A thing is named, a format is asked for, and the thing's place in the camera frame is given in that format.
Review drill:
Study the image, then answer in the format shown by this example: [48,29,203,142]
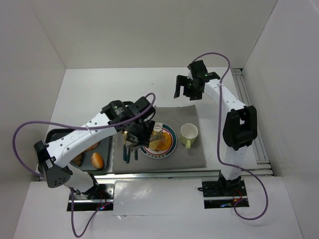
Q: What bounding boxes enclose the metal tongs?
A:
[128,130,163,151]

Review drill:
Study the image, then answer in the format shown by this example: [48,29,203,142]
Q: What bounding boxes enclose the orange glazed donut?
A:
[149,132,172,152]

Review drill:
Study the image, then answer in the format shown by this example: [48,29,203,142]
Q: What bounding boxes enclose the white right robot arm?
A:
[174,60,257,196]

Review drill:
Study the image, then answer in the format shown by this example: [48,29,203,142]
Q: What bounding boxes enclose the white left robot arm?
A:
[34,97,156,199]

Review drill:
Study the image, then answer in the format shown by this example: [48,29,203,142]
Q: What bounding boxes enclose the sliced toast bread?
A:
[85,141,100,152]

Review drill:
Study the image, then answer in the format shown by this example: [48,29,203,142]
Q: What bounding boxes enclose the small oval bread roll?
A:
[91,152,104,170]

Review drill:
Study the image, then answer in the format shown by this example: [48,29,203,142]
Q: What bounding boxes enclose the white plate green rim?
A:
[140,122,177,159]

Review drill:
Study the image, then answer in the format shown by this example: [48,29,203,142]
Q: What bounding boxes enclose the dark baking tray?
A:
[45,128,112,175]

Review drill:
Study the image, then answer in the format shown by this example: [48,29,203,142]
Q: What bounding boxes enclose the light green mug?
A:
[180,123,198,149]

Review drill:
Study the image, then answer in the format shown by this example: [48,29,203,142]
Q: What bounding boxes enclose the grey cloth placemat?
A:
[112,105,206,173]

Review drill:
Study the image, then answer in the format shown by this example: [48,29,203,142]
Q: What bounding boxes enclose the brown croissant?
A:
[72,152,83,167]

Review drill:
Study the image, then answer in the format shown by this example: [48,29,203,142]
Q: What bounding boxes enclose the gold spoon green handle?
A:
[122,131,127,161]

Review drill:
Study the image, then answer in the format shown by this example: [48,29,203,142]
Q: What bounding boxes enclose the gold fork green handle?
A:
[126,147,131,163]

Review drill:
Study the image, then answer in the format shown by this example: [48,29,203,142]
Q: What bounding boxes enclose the aluminium rail front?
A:
[95,171,219,182]

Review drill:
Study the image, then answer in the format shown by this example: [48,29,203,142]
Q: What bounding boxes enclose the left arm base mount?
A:
[67,181,115,212]

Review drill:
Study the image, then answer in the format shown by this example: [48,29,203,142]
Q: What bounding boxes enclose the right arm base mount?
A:
[197,177,249,209]

